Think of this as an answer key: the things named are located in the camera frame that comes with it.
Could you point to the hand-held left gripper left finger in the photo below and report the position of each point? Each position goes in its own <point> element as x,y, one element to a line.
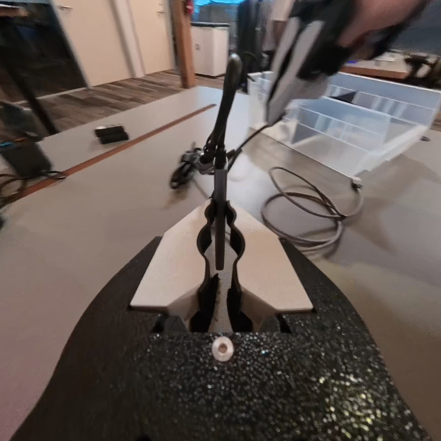
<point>165,275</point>

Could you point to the wooden desk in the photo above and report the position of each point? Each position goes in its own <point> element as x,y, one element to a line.
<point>379,70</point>

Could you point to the small black box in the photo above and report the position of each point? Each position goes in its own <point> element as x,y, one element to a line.
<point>110,134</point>

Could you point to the wooden post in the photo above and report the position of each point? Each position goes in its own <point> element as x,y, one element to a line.
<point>182,41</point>

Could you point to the black power station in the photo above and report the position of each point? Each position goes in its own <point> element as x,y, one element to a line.
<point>24,155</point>

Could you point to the red fire extinguisher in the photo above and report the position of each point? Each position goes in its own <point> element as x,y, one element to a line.
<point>188,6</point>

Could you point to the person's right hand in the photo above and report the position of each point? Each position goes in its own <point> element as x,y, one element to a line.
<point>375,17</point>

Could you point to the white door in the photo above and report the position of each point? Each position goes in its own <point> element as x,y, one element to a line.
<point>155,34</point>
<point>103,41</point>

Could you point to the silver adapter dongle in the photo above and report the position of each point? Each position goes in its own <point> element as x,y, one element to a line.
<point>198,162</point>

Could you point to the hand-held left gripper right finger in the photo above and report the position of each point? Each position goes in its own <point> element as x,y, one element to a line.
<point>272,275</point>

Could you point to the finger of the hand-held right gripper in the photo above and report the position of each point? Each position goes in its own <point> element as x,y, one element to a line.
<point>306,79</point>
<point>282,69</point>

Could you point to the clear plastic organiser box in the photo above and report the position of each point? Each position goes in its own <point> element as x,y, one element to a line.
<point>344,113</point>

